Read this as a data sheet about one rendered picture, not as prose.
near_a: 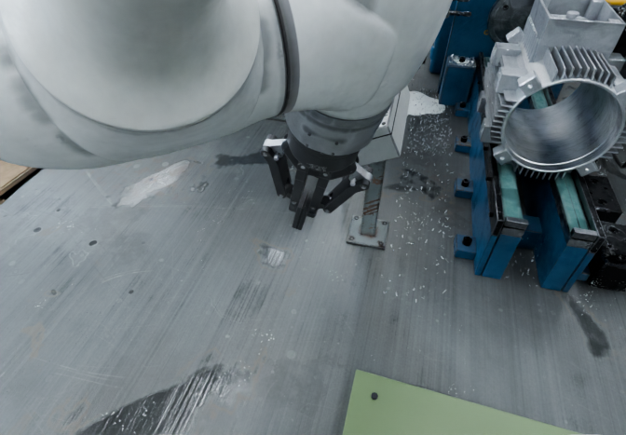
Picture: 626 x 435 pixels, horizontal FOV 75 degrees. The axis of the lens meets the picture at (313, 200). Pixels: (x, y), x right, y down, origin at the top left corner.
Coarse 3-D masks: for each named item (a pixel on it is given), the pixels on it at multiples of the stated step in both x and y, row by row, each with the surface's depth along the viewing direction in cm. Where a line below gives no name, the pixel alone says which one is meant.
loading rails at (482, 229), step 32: (480, 64) 98; (544, 96) 88; (480, 128) 84; (480, 160) 79; (480, 192) 74; (512, 192) 65; (544, 192) 71; (576, 192) 65; (480, 224) 69; (512, 224) 59; (544, 224) 68; (576, 224) 60; (480, 256) 65; (544, 256) 66; (576, 256) 60
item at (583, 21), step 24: (552, 0) 67; (576, 0) 66; (528, 24) 68; (552, 24) 59; (576, 24) 58; (600, 24) 57; (624, 24) 57; (528, 48) 66; (552, 48) 61; (600, 48) 59
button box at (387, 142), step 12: (396, 96) 56; (408, 96) 62; (396, 108) 54; (384, 120) 50; (396, 120) 53; (384, 132) 50; (396, 132) 52; (372, 144) 52; (384, 144) 51; (396, 144) 51; (360, 156) 53; (372, 156) 53; (384, 156) 52; (396, 156) 52
